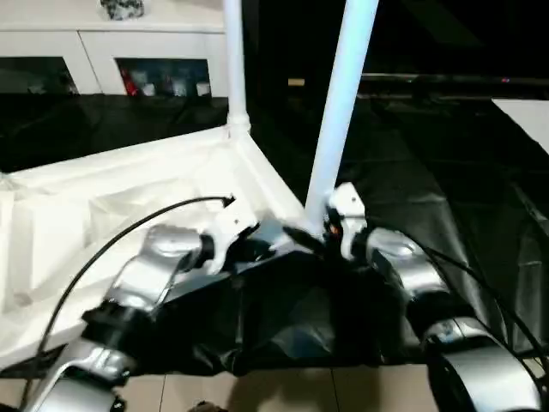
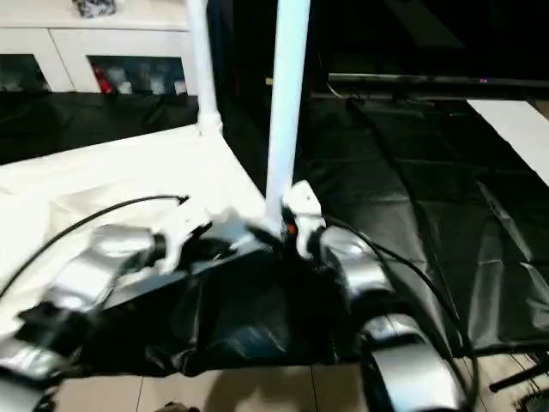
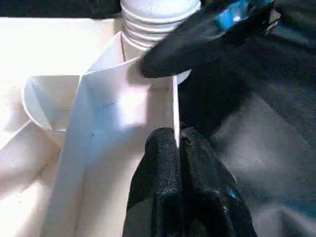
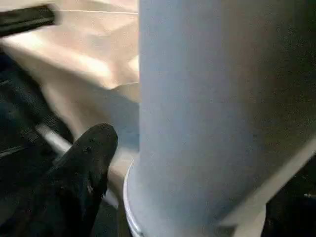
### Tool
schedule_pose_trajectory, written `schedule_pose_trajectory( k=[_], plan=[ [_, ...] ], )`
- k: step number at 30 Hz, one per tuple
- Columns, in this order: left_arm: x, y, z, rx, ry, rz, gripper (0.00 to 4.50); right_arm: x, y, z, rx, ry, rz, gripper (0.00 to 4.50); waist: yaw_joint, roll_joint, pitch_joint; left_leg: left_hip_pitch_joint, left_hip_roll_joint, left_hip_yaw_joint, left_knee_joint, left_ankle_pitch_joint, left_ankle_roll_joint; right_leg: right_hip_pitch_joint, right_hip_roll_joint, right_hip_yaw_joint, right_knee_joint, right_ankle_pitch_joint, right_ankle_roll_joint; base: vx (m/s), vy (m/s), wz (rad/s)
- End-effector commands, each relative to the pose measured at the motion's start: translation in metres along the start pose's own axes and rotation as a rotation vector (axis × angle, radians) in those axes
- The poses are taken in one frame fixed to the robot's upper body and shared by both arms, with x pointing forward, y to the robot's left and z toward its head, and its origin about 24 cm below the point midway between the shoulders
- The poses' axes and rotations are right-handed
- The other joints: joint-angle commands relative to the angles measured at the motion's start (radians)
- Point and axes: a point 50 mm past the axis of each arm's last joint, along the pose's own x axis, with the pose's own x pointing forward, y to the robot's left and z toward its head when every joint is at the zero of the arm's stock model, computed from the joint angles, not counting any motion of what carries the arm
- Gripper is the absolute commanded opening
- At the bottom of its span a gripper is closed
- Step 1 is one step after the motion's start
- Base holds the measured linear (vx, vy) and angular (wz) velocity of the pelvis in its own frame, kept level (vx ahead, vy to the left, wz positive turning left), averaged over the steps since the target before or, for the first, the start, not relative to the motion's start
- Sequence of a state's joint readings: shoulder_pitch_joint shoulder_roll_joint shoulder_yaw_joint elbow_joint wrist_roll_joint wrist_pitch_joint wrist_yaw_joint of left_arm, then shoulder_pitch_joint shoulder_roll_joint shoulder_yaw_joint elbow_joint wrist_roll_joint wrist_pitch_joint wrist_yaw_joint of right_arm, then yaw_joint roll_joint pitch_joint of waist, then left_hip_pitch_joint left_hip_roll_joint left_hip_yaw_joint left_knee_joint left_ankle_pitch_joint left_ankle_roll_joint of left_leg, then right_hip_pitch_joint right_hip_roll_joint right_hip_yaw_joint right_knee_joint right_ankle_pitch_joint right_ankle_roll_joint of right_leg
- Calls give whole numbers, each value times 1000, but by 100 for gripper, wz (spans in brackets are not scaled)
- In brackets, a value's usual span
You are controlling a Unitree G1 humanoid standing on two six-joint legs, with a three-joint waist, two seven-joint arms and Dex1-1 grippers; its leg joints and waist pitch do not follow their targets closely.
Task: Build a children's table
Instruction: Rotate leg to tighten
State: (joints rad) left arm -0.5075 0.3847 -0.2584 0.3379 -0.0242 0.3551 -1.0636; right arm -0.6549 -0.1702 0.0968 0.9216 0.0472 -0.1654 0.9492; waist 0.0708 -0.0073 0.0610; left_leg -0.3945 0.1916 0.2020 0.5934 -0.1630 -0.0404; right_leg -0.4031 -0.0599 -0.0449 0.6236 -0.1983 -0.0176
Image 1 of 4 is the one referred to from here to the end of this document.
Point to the white plastic table leg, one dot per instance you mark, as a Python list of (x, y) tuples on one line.
[(236, 64), (343, 86)]

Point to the white plastic table top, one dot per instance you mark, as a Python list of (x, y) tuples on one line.
[(107, 180)]

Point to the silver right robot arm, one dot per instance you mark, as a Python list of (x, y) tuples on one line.
[(412, 266)]

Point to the black table mat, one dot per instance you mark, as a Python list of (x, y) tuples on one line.
[(429, 193)]

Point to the small tan label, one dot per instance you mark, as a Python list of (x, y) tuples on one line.
[(296, 82)]

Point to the white jar in cabinet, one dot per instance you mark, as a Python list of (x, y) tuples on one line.
[(203, 89)]

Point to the red item in cabinet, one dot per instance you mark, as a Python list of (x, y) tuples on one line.
[(130, 83)]

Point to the white board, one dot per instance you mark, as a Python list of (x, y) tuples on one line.
[(527, 120)]

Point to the white glass-door cabinet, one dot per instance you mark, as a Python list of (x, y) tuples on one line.
[(98, 43)]

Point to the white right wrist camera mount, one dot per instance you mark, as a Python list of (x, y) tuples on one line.
[(347, 206)]

